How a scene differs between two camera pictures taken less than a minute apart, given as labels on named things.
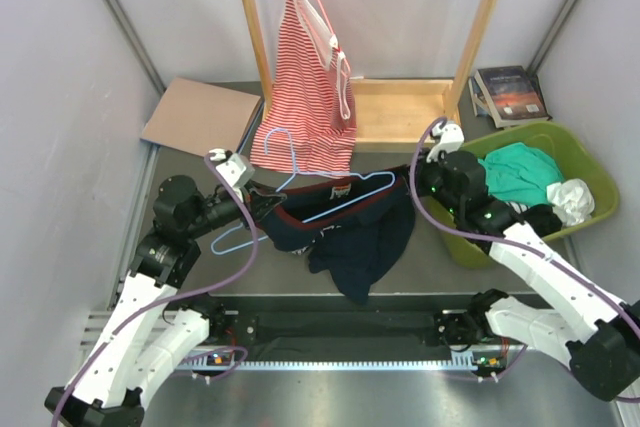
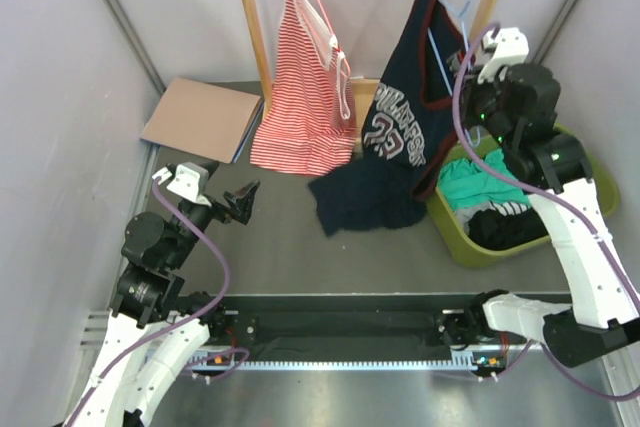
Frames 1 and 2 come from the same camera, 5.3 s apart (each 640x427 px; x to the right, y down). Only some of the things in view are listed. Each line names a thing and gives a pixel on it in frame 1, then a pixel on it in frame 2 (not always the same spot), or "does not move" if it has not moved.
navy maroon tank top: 353,230 to 410,126
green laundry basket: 574,154 does not move
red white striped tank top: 307,123 does not move
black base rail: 335,329 does not move
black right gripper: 422,169 to 470,90
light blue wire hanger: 295,173 to 463,29
